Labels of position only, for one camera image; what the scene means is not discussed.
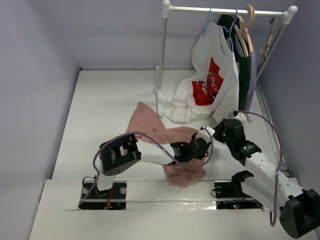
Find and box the pink t shirt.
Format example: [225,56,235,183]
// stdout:
[126,101,208,188]

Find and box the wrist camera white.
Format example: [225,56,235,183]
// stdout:
[233,110,253,123]
[195,126,216,142]

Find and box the lilac t shirt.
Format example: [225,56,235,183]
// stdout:
[243,21,258,113]

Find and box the white Coca-Cola t shirt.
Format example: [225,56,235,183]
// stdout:
[164,22,239,124]

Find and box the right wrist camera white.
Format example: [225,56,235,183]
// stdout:
[233,110,253,123]

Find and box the white clothes rack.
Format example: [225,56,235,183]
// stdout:
[154,0,298,118]

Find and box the wooden clip hanger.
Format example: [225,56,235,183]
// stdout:
[260,17,279,64]

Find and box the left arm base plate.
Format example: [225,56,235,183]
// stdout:
[78,176,127,210]

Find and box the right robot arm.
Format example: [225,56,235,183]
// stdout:
[214,119,320,239]

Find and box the dark green t shirt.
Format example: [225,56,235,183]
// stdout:
[223,21,251,111]

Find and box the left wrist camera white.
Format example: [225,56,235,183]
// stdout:
[195,126,216,142]

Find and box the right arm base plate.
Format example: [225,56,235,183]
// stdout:
[210,170,263,210]

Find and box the light blue wire hanger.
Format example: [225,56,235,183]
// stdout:
[196,7,212,84]

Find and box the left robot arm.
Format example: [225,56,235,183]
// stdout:
[93,128,215,198]

